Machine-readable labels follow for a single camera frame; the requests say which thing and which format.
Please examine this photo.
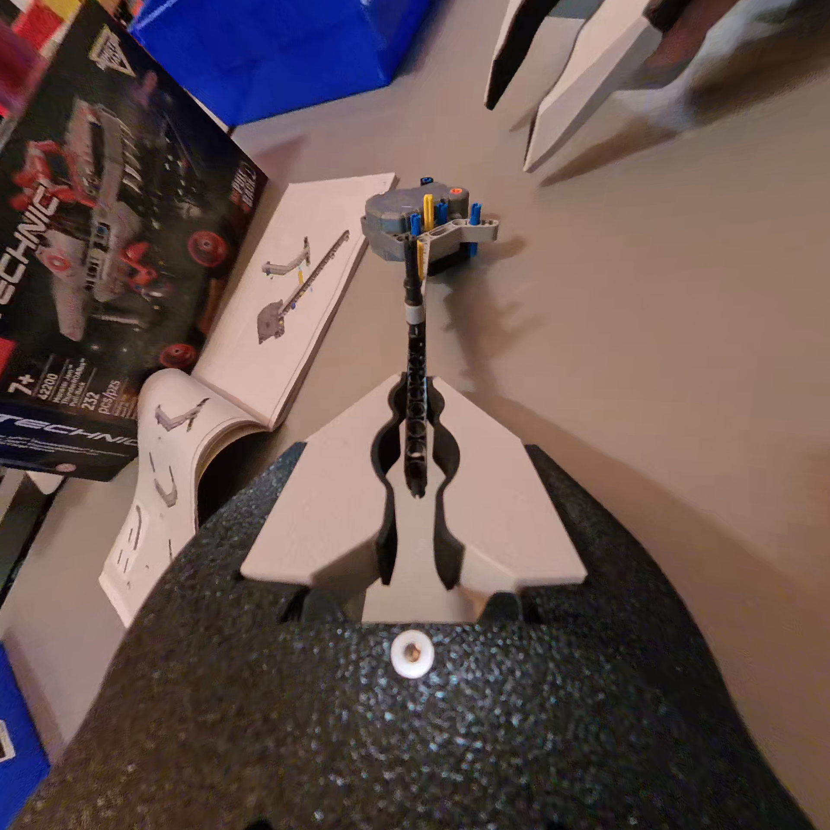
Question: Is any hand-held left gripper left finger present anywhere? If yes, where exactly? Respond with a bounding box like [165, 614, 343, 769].
[240, 375, 407, 594]

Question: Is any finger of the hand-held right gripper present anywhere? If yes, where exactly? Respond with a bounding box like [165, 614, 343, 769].
[484, 0, 566, 112]
[523, 0, 657, 174]

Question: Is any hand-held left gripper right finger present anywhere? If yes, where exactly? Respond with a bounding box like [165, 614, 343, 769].
[430, 375, 589, 600]

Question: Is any black long toy beam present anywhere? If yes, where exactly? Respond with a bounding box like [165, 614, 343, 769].
[401, 236, 432, 499]

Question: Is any grey toy pull-back motor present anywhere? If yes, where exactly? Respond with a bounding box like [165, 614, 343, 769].
[361, 176, 503, 278]

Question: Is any blue box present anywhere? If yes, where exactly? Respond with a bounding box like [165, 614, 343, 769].
[128, 0, 433, 128]
[0, 641, 52, 826]

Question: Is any white instruction booklet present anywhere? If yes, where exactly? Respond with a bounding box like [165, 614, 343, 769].
[99, 172, 398, 627]

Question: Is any dark toy set box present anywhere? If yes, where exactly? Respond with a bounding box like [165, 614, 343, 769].
[0, 0, 268, 482]

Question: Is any red and yellow box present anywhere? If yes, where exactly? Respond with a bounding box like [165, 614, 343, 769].
[0, 0, 88, 121]

